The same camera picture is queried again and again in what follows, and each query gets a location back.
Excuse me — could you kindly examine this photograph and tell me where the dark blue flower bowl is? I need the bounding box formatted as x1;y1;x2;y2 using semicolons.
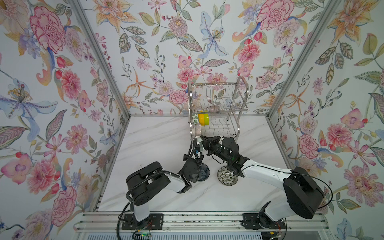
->
198;164;210;182

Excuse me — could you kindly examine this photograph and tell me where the lime green bowl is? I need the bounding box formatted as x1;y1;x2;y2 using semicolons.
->
204;114;210;126

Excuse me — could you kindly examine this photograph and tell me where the yellow bowl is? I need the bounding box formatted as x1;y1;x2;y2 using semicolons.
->
198;114;205;126

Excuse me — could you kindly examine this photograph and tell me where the black white speckled bowl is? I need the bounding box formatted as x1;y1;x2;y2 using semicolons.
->
217;166;239;187

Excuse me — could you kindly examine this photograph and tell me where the green leaf pattern bowl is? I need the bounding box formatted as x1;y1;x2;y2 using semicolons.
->
192;114;200;125

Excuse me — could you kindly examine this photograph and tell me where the pink striped ceramic bowl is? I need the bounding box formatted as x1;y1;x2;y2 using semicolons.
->
193;124;202;137

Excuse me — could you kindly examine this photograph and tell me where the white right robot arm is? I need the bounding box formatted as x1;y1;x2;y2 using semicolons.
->
197;136;325;222

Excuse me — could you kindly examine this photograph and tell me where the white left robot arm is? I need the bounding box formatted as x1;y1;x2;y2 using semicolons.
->
126;158;210;223

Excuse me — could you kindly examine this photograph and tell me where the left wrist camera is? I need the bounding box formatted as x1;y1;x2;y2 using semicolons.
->
193;145;204;161

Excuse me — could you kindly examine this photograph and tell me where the chrome wire dish rack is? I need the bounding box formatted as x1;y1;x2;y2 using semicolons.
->
188;76;250;140

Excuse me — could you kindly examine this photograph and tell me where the black corrugated cable hose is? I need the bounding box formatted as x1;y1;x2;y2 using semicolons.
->
116;137;199;240

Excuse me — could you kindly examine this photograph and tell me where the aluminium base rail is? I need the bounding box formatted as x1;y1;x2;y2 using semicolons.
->
73;212;333;240

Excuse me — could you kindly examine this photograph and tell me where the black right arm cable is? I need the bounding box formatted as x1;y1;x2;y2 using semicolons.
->
209;149;334;210

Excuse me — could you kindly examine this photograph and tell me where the aluminium corner post right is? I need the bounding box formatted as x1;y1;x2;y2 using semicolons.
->
266;1;339;120

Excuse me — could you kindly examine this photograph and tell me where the aluminium corner post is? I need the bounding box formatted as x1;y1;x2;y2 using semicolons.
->
266;1;339;120
69;0;131;120

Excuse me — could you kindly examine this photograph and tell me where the aluminium corner post left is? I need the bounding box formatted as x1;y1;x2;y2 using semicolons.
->
69;0;131;120

